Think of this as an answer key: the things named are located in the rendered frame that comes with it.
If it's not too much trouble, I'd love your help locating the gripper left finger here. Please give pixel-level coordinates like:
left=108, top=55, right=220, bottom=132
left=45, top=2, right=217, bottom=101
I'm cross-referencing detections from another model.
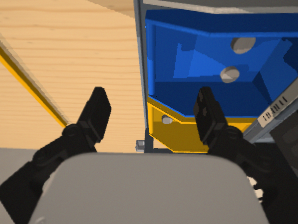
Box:
left=0, top=87, right=112, bottom=224

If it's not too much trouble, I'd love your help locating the blue bin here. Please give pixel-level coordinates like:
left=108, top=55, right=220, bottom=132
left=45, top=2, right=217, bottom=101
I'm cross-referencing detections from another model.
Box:
left=146, top=9, right=298, bottom=118

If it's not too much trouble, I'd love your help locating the yellow bar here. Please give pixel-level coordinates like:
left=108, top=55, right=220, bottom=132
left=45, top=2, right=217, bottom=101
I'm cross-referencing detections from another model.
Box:
left=0, top=47, right=67, bottom=127

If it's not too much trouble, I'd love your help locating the yellow open bin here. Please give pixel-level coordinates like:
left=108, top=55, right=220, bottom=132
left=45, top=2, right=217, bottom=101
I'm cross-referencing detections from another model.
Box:
left=147, top=97, right=256, bottom=153

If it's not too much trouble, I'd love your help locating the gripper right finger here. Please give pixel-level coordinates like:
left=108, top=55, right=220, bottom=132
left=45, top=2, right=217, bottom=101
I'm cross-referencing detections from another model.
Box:
left=193, top=86, right=298, bottom=224

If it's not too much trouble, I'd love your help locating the black case with orange latches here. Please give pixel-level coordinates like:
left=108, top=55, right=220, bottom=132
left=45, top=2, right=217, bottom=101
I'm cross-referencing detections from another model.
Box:
left=247, top=143, right=298, bottom=202
left=269, top=110, right=298, bottom=177

